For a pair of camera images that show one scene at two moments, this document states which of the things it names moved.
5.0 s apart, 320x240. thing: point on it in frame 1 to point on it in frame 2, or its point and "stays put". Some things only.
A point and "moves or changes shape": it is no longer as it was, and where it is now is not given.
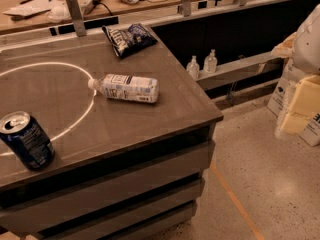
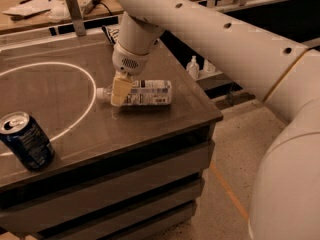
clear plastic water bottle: (127, 87) moves or changes shape
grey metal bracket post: (76, 14) stays put
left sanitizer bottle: (193, 68) stays put
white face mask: (59, 13) stays put
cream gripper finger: (305, 102) to (128, 65)
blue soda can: (24, 136) stays put
